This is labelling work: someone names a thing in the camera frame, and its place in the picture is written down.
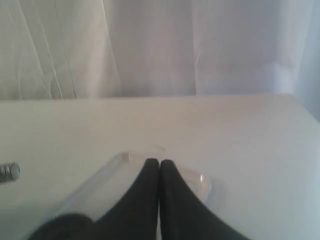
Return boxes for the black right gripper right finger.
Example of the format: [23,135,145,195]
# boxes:
[159,159,247,240]

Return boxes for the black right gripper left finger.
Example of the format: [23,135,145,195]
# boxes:
[94,158,160,240]

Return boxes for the chrome threaded dumbbell bar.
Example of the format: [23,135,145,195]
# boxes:
[0,162,21,184]

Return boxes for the black weight plate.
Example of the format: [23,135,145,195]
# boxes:
[27,213,94,240]

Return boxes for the white backdrop curtain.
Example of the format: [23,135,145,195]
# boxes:
[0,0,317,100]

